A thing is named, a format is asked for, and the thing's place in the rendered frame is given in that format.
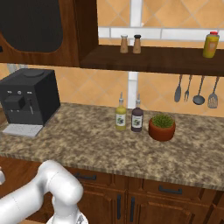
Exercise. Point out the hanging grey fork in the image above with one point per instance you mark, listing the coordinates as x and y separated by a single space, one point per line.
187 92

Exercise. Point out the dark vinegar bottle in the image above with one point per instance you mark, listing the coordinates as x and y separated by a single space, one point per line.
137 118

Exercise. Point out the dark wooden shelf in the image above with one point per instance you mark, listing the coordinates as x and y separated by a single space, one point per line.
157 59

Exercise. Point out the wooden drawer front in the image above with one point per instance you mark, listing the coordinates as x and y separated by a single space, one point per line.
102 178
172 189

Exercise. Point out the potted green plant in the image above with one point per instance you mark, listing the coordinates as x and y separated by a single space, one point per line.
162 128

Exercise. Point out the pepper shaker with black cap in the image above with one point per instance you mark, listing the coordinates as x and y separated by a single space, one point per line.
137 44

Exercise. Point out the black coffee machine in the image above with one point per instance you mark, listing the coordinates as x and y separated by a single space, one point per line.
29 96

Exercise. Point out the hanging grey spoon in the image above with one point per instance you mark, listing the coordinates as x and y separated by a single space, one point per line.
178 93

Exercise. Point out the yellow oil bottle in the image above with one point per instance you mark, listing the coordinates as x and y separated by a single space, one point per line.
120 116

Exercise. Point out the wooden base cupboard door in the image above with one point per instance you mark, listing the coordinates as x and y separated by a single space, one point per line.
102 207
166 211

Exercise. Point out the hanging grey slotted spatula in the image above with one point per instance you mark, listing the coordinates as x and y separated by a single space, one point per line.
213 99

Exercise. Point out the wooden wall cupboard door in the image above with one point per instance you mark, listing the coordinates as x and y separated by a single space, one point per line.
35 32

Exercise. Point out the yellow mustard bottle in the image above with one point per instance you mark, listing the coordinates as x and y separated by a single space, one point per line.
211 45

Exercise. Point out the salt shaker with white cap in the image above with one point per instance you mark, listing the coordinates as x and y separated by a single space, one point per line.
124 44

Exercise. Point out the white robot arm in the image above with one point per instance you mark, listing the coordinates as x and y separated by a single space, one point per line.
43 189

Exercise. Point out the hanging grey ladle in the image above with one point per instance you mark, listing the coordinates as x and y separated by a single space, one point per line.
199 98

